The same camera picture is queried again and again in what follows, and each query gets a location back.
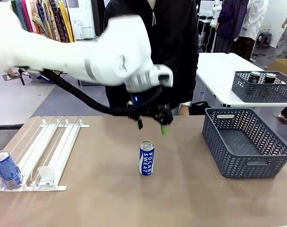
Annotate hanging white garment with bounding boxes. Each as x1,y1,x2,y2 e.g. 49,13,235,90
239,0,269,41

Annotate grey woven plastic basket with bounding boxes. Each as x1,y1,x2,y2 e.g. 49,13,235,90
202,107,287,179

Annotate hanging purple coat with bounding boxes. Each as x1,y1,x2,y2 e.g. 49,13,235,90
215,0,249,54

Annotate grey stool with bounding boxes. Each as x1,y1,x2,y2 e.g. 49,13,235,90
256,31,273,49

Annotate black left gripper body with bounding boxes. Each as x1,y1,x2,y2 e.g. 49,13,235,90
126,86,164,119

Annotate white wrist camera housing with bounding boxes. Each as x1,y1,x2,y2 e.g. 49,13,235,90
149,64,174,88

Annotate bystander's sandalled feet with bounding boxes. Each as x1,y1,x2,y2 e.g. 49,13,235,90
2,68,21,79

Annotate black drink can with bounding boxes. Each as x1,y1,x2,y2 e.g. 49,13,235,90
248,70,267,85
264,72,278,85

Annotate person's left forearm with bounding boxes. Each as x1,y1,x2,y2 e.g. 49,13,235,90
180,54,200,107

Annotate white wire can dispenser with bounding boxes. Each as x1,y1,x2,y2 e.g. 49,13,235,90
0,115,90,192

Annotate white air purifier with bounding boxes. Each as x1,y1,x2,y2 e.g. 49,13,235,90
71,20,84,40

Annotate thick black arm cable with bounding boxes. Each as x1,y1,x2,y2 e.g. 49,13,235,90
18,68,163,117

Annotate person in black hoodie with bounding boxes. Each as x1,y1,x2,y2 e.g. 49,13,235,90
102,0,200,116

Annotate white table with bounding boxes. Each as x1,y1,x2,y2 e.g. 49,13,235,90
195,52,287,107

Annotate Pocari Sweat blue can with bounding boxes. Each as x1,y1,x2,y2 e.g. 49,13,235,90
139,140,156,176

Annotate rack of colourful patterned garments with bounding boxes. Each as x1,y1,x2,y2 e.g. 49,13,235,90
10,0,76,44

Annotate cardboard box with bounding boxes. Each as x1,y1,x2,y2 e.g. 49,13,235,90
267,58,287,79

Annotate black bag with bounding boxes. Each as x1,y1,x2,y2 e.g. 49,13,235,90
189,101,211,116

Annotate blue patterned drink can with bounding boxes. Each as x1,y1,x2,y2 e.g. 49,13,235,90
0,150,23,190

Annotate grey basket holding cans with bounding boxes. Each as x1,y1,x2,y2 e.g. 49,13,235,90
231,70,287,103

